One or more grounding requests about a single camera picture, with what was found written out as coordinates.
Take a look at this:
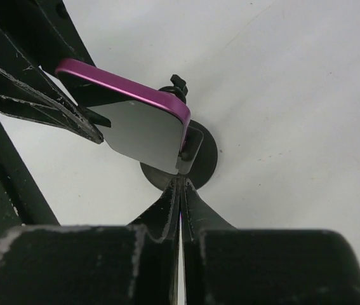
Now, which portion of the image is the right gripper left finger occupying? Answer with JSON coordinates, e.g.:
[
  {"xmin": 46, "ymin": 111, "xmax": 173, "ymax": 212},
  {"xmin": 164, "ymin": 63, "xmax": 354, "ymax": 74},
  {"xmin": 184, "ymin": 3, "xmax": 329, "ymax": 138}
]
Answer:
[{"xmin": 0, "ymin": 179, "xmax": 180, "ymax": 304}]

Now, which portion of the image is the black phone stand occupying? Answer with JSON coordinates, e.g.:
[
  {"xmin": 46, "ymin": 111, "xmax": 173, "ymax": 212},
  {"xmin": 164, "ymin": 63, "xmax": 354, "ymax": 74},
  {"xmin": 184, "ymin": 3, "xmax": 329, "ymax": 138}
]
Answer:
[{"xmin": 140, "ymin": 74, "xmax": 218, "ymax": 191}]

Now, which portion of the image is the purple-edged phone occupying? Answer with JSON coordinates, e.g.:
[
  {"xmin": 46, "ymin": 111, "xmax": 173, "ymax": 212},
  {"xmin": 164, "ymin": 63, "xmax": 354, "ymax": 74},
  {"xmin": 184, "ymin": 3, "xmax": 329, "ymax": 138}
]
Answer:
[{"xmin": 55, "ymin": 58, "xmax": 190, "ymax": 174}]

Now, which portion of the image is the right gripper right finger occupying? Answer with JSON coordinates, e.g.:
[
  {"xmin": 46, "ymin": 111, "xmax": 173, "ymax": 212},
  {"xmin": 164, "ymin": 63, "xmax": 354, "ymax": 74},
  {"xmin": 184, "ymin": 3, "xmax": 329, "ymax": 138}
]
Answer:
[{"xmin": 179, "ymin": 179, "xmax": 360, "ymax": 304}]

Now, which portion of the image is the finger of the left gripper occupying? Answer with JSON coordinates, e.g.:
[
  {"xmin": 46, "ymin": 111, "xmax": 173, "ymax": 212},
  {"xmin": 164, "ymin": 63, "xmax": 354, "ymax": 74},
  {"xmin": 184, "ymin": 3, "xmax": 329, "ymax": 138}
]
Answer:
[
  {"xmin": 0, "ymin": 1, "xmax": 94, "ymax": 79},
  {"xmin": 0, "ymin": 29, "xmax": 103, "ymax": 144}
]

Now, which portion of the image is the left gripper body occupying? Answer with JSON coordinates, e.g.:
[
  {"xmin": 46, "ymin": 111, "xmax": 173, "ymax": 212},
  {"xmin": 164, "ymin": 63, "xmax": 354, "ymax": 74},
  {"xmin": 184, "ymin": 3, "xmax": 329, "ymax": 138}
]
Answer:
[{"xmin": 0, "ymin": 123, "xmax": 59, "ymax": 236}]

